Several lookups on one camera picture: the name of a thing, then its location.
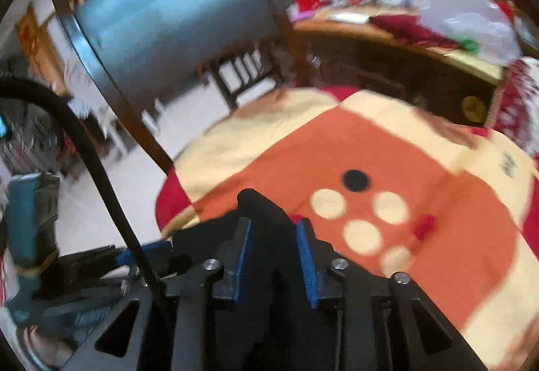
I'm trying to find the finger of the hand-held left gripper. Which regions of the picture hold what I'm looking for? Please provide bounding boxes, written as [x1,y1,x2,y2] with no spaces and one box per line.
[59,240,173,285]

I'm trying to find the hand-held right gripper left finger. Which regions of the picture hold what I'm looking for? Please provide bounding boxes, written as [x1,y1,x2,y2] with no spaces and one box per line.
[63,217,253,371]

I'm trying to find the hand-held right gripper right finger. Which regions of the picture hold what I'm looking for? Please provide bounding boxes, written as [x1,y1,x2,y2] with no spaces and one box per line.
[296,218,489,371]

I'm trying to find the black pants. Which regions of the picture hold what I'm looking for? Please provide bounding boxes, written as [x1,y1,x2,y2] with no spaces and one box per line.
[172,188,302,313]

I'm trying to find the teal plastic object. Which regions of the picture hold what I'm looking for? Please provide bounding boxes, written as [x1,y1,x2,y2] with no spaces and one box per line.
[7,173,60,321]

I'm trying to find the orange cream red printed blanket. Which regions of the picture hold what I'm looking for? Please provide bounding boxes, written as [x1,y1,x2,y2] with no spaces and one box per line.
[156,87,539,371]

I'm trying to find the dark wooden chair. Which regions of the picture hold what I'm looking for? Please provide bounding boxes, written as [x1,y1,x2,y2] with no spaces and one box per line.
[208,45,283,108]

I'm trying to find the wooden table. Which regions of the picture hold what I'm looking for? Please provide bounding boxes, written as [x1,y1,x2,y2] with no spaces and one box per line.
[290,7,506,128]

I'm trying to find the dark red cloth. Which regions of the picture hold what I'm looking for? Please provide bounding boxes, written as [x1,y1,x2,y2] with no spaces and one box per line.
[371,15,459,49]

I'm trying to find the red white floral cushion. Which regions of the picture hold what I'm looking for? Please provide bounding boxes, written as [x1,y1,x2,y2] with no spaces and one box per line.
[493,57,539,157]

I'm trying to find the white plastic bag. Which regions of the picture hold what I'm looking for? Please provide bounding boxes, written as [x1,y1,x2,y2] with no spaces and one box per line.
[421,0,523,64]

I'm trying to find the black cable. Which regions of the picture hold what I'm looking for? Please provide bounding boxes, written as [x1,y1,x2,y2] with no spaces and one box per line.
[0,76,169,313]

